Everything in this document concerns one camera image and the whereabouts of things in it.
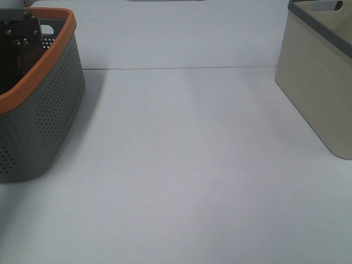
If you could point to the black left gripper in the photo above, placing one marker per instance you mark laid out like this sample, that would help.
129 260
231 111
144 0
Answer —
17 27

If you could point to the brown towel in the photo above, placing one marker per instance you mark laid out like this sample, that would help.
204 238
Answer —
27 59

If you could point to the grey perforated basket orange rim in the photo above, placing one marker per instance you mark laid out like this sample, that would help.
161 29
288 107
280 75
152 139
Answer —
38 112

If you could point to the beige basket grey rim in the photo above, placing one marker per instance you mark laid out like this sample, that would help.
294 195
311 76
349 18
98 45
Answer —
314 69

